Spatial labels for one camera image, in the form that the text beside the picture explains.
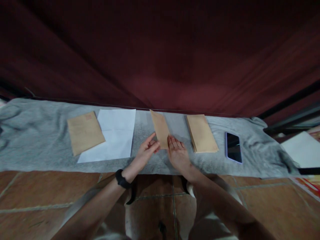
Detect white paper sheet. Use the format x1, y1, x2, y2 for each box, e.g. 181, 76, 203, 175
280, 131, 320, 169

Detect black metal frame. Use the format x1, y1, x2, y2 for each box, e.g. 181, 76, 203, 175
257, 79, 320, 137

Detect plain brown envelope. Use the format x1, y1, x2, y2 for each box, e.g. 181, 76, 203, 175
149, 109, 173, 150

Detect dark red curtain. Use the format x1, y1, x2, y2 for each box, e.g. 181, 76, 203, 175
0, 0, 320, 118

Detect red yellow patterned mat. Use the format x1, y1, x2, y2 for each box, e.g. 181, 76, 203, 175
289, 176, 320, 198

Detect person's legs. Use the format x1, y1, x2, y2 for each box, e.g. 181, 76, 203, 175
62, 174, 249, 240

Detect smartphone with lilac case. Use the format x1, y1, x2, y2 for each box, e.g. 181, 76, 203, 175
225, 131, 243, 164

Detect person's left hand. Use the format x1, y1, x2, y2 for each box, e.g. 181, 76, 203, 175
129, 132, 161, 177

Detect grey fleece cloth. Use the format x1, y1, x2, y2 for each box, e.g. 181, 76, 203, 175
0, 97, 300, 179

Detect brown envelope with red stamp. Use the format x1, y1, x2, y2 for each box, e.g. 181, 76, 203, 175
67, 111, 106, 156

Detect person's right hand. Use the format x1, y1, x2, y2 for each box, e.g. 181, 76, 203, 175
167, 135, 194, 177

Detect white paper sheets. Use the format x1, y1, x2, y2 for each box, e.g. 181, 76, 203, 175
77, 108, 137, 164

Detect stack of brown envelopes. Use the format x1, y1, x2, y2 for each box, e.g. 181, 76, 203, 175
186, 114, 219, 154

